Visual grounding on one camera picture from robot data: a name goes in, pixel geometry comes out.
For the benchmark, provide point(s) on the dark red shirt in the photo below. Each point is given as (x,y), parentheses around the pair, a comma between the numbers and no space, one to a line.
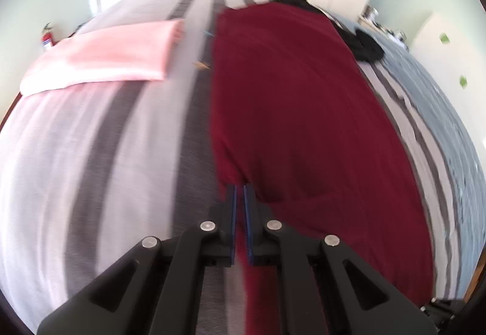
(294,116)

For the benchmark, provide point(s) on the black garment on bed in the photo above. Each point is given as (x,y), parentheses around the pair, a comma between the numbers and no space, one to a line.
(363,46)

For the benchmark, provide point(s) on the pink folded garment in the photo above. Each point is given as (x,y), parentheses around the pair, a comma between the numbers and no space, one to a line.
(133,52)

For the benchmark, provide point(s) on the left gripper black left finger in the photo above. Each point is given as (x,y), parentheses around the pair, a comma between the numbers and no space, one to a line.
(155,288)

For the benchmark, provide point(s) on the red fire extinguisher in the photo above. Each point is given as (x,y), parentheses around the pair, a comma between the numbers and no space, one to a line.
(47,37)

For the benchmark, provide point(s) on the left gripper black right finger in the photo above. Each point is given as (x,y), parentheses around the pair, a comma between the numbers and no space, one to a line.
(324,286)

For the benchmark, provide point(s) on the grey white striped bedsheet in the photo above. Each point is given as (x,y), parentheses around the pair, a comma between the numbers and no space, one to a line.
(88,171)

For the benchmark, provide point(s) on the bedside table with items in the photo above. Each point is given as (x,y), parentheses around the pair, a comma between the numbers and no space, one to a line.
(368,18)

